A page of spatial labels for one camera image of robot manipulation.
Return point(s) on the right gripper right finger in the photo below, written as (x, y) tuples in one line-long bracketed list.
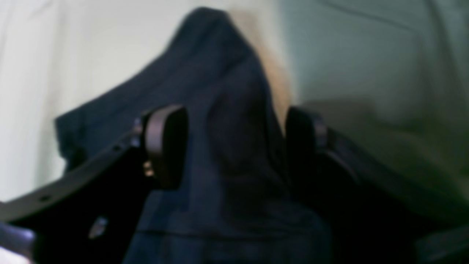
[(376, 215)]

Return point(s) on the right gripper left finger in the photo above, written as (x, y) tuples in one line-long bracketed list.
[(90, 215)]

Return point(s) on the black T-shirt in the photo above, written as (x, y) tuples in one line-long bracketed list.
[(234, 205)]

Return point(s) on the light green table cloth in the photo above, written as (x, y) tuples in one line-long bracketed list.
[(390, 74)]

